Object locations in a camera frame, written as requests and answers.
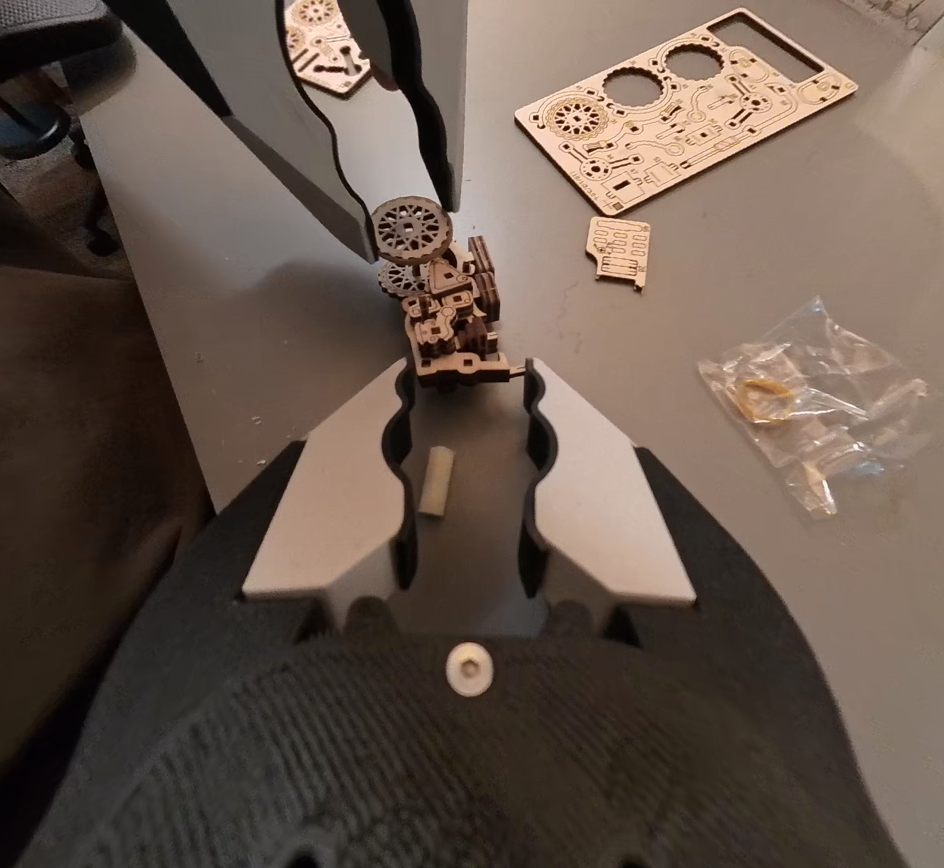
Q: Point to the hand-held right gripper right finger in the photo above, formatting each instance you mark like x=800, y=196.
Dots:
x=612, y=521

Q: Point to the black office chair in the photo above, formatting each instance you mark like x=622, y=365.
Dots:
x=44, y=12

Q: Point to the small wooden puzzle piece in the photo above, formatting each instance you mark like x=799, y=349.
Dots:
x=641, y=278

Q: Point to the grey desk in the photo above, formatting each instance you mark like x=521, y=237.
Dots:
x=605, y=337

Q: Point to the round wooden spoked wheel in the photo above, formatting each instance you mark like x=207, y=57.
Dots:
x=411, y=204

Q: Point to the clear plastic bag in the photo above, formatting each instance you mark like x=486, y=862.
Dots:
x=848, y=396

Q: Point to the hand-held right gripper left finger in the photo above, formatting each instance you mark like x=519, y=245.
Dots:
x=332, y=514

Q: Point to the wooden puzzle sheet round holes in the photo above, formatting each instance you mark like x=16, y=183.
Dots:
x=826, y=90

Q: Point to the yellow rubber band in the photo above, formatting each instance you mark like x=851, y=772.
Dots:
x=748, y=403

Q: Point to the small white wax stick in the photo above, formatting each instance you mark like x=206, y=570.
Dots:
x=435, y=481

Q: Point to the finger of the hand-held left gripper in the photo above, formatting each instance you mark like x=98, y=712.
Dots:
x=221, y=12
x=456, y=71

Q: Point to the person's left hand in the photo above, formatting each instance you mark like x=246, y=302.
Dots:
x=385, y=79

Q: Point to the wooden model car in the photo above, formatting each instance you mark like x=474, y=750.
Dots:
x=442, y=337

